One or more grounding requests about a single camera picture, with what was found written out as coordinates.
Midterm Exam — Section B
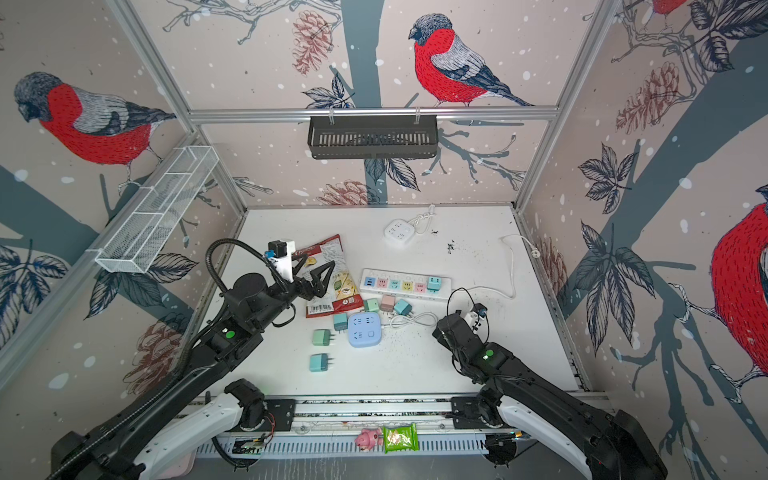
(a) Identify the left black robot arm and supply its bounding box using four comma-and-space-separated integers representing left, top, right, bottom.
49, 238, 335, 479

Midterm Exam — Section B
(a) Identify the black hanging wire basket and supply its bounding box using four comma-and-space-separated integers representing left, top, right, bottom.
307, 115, 439, 160

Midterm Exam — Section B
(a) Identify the white power strip cord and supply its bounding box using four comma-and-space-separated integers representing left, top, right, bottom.
449, 232, 542, 300

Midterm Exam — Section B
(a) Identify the green snack packet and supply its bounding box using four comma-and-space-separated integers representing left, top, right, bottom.
382, 423, 420, 454

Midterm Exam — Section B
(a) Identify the green plug adapter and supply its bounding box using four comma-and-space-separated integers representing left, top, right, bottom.
364, 298, 380, 312
312, 329, 334, 347

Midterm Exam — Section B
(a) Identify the small white power strip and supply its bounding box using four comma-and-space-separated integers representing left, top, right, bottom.
383, 219, 416, 247

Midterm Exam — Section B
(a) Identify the pink plastic tray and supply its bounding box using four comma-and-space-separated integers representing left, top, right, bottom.
156, 452, 196, 480

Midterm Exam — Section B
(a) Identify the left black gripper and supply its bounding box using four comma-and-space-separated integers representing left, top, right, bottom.
255, 250, 334, 332

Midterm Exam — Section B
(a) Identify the white wire mesh shelf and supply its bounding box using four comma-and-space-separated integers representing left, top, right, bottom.
95, 145, 219, 273

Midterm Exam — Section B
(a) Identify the red white snack bag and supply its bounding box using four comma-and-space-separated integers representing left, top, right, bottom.
292, 234, 363, 318

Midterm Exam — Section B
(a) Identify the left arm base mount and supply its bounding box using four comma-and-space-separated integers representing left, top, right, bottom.
237, 398, 297, 433

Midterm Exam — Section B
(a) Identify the white colourful power strip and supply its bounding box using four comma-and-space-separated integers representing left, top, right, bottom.
359, 268, 453, 301

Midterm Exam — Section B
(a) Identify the pink plug adapter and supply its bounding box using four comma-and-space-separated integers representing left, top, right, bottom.
379, 295, 396, 312

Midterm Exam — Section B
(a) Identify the green plug adapter centre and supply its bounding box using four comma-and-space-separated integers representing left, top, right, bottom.
364, 298, 380, 312

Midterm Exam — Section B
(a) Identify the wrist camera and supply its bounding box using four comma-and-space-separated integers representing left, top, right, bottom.
265, 239, 296, 283
465, 303, 487, 328

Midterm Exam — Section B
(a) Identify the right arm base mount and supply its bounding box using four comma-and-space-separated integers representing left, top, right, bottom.
446, 396, 509, 430

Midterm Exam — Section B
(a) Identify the pink pig toy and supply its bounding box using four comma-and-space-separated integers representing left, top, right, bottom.
355, 429, 383, 451

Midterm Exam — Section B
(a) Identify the green plug adapter left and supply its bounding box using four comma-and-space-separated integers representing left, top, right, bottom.
312, 329, 334, 347

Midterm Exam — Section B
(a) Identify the blue cube power socket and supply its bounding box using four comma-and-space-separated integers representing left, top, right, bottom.
347, 312, 382, 348

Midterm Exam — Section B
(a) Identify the teal plug adapter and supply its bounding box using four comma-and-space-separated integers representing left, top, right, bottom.
426, 276, 443, 293
393, 299, 413, 317
309, 353, 331, 373
333, 312, 349, 332

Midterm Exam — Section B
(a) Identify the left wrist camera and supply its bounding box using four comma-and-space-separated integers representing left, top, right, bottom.
265, 239, 296, 283

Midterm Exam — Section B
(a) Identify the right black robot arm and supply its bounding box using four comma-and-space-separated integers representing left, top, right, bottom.
433, 310, 668, 479

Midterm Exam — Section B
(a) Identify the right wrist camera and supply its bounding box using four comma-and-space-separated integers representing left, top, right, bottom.
465, 303, 487, 328

